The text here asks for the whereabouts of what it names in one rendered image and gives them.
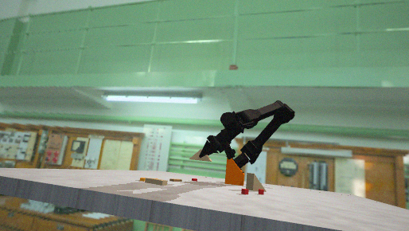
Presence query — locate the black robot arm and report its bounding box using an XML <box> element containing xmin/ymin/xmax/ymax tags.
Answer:
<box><xmin>220</xmin><ymin>100</ymin><xmax>294</xmax><ymax>169</ymax></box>

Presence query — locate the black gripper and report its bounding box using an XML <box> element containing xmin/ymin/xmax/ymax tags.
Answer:
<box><xmin>199</xmin><ymin>129</ymin><xmax>233</xmax><ymax>158</ymax></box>

